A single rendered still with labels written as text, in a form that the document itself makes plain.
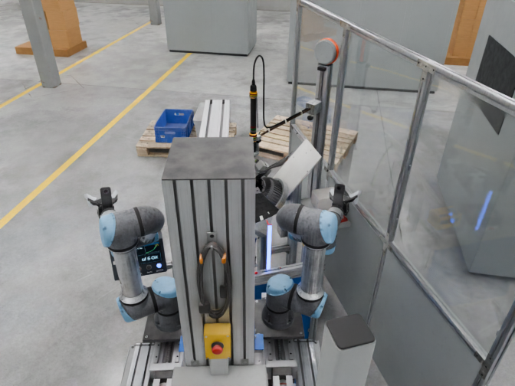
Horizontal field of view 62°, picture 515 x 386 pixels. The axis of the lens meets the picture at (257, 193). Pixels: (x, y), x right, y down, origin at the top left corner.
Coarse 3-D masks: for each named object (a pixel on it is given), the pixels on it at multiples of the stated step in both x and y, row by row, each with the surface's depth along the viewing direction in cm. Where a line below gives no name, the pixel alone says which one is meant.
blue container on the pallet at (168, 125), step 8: (168, 112) 579; (176, 112) 579; (184, 112) 578; (192, 112) 572; (160, 120) 557; (168, 120) 586; (176, 120) 585; (184, 120) 585; (192, 120) 578; (160, 128) 529; (168, 128) 529; (176, 128) 528; (184, 128) 527; (192, 128) 575; (160, 136) 536; (168, 136) 535; (176, 136) 535; (184, 136) 533
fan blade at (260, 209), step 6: (258, 198) 254; (264, 198) 254; (258, 204) 249; (264, 204) 249; (270, 204) 249; (258, 210) 246; (264, 210) 246; (270, 210) 245; (276, 210) 244; (258, 216) 243; (264, 216) 242; (270, 216) 241
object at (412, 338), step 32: (352, 224) 295; (352, 256) 302; (352, 288) 310; (384, 288) 263; (416, 288) 229; (384, 320) 269; (416, 320) 234; (384, 352) 276; (416, 352) 238; (448, 352) 210; (416, 384) 243; (448, 384) 213
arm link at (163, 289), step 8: (160, 280) 186; (168, 280) 186; (152, 288) 182; (160, 288) 182; (168, 288) 182; (152, 296) 180; (160, 296) 181; (168, 296) 181; (176, 296) 184; (160, 304) 181; (168, 304) 183; (176, 304) 186; (160, 312) 187; (168, 312) 186
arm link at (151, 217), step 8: (144, 208) 160; (152, 208) 162; (144, 216) 157; (152, 216) 159; (160, 216) 164; (144, 224) 157; (152, 224) 159; (160, 224) 164; (152, 232) 162; (144, 240) 190; (152, 240) 198
